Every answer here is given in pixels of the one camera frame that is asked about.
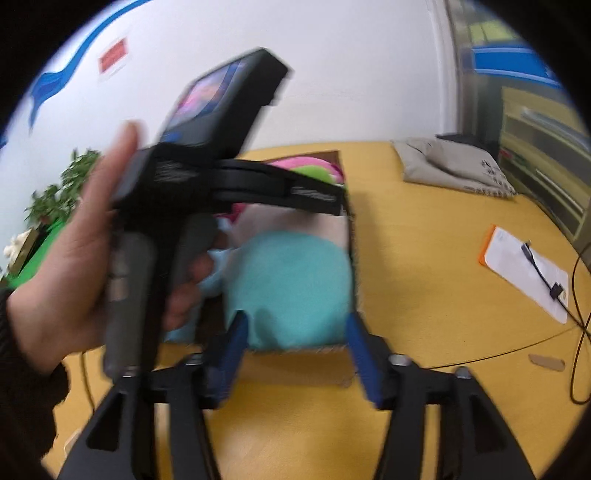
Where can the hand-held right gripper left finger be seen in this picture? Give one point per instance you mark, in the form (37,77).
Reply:
(231,355)

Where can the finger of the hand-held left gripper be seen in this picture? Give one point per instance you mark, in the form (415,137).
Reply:
(286,187)

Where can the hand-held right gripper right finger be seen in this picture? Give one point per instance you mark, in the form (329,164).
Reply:
(364,364)

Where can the pink plush bear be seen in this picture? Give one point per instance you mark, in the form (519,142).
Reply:
(300,162)

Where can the light blue plush toy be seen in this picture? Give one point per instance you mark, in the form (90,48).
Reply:
(214,277)

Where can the teal plush toy green hat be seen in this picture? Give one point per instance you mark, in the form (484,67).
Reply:
(286,286)

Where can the brown cardboard box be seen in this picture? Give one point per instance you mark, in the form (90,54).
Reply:
(352,258)

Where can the person's left forearm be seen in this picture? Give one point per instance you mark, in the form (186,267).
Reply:
(23,397)

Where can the person's left hand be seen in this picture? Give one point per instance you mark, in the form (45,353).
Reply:
(64,277)

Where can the large potted green plant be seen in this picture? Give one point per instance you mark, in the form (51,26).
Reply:
(81,180)

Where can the small potted green plant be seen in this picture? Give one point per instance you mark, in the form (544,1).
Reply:
(46,205)

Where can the green covered bench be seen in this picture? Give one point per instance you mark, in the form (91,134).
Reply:
(44,251)

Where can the grey cloth bag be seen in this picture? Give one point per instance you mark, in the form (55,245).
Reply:
(443,166)

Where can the small cardboard box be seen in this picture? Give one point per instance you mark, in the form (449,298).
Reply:
(27,244)

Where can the white pouch orange edge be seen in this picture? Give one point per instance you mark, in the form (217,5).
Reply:
(508,263)

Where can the small wooden stick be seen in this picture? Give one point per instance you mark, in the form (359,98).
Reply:
(545,361)

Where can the beige plush toy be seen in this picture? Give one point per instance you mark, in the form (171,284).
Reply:
(14,247)

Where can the glass partition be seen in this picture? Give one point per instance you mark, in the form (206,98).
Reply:
(531,120)

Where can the yellow sticky notes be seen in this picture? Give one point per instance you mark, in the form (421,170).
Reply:
(487,31)

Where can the blue sign banner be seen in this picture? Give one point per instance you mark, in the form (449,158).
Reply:
(508,62)

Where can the red wall notice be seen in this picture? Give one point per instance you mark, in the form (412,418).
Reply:
(113,57)

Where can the blue wave wall decal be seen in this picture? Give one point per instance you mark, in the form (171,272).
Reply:
(46,85)

